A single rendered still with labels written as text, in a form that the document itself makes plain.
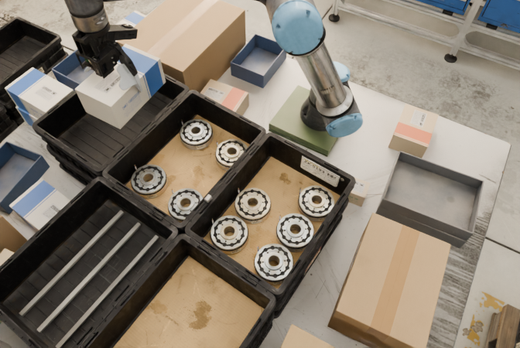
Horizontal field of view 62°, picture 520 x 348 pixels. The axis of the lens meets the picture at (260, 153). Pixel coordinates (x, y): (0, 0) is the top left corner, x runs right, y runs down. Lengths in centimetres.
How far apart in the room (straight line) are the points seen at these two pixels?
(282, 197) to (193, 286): 36
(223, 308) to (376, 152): 78
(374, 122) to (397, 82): 122
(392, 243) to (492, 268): 116
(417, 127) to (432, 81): 137
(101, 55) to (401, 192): 97
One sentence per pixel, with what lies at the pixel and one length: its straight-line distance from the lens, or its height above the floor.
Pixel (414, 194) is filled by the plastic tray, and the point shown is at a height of 75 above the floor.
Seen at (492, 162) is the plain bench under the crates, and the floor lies 70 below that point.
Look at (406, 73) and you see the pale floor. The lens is 295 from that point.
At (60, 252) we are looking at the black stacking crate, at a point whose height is 83.
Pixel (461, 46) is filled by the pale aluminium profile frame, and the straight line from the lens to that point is 306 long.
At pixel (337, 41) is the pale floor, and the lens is 306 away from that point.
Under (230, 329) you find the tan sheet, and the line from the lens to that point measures 115.
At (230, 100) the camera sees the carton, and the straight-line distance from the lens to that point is 159.
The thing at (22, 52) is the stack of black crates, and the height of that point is 49.
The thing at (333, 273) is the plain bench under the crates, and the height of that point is 70.
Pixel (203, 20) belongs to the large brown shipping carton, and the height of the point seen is 90.
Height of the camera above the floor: 195
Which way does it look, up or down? 55 degrees down
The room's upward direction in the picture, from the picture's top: 1 degrees clockwise
